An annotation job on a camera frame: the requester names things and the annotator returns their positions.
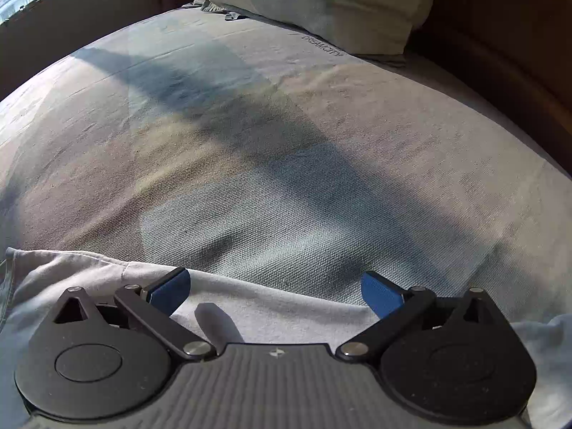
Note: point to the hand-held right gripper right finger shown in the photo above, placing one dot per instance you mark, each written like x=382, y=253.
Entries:
x=380, y=295

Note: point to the white printed t-shirt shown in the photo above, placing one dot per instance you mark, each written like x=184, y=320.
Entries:
x=268, y=313

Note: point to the wooden bed headboard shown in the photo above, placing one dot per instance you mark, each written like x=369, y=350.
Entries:
x=514, y=53

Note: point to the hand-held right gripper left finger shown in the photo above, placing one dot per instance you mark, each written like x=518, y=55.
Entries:
x=172, y=292

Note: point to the beige printed pillow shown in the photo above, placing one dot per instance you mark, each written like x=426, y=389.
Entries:
x=335, y=4

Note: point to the bed with striped sheet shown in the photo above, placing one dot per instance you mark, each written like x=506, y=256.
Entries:
x=268, y=165

